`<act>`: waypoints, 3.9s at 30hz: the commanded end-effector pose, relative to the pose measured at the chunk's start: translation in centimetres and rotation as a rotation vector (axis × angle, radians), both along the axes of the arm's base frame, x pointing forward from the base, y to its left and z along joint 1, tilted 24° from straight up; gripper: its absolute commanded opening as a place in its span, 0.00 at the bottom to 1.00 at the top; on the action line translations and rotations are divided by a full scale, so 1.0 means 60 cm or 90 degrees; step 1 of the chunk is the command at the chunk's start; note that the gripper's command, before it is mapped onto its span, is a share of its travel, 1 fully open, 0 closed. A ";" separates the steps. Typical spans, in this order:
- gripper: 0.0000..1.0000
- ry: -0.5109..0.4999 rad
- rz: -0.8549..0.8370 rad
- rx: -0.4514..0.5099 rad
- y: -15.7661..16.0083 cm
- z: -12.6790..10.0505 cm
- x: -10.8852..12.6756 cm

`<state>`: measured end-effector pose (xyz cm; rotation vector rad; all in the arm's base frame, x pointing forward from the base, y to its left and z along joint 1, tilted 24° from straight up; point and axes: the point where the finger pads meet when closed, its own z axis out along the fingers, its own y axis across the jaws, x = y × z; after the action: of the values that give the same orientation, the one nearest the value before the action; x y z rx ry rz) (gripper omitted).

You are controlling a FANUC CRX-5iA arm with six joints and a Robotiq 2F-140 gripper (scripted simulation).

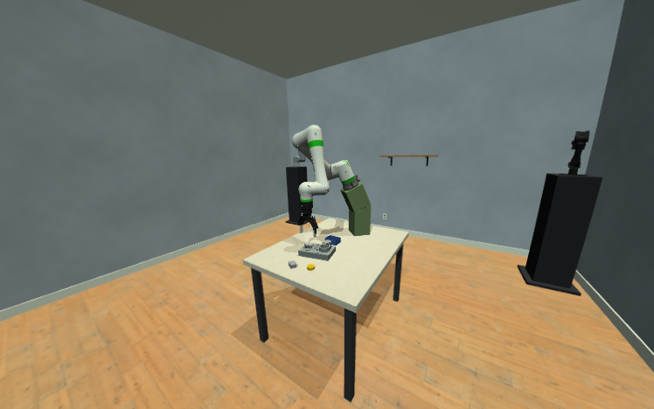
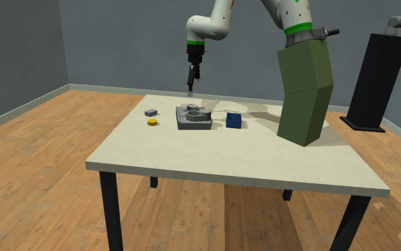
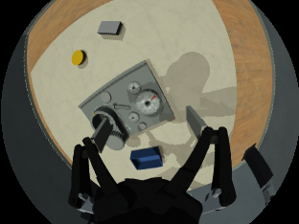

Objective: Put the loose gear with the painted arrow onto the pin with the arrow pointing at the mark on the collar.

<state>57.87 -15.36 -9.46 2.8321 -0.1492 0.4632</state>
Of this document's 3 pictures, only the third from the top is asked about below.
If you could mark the yellow short cylinder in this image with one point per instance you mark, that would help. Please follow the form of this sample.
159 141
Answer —
78 57

